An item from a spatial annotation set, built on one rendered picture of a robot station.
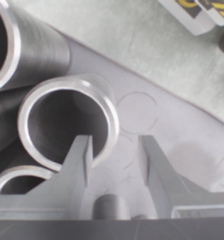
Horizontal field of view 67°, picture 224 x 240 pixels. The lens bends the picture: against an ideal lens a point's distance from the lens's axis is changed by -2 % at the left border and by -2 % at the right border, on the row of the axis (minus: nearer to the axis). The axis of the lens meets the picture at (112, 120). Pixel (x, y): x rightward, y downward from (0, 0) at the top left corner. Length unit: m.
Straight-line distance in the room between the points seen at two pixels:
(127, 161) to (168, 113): 0.19
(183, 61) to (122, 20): 0.29
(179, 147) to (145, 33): 0.45
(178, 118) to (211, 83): 0.35
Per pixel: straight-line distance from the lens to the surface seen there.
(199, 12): 0.68
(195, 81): 0.81
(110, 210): 0.56
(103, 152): 0.22
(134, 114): 0.49
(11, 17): 0.23
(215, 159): 0.64
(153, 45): 0.76
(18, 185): 0.35
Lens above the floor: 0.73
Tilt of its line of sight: 74 degrees down
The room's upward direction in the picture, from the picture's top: 178 degrees clockwise
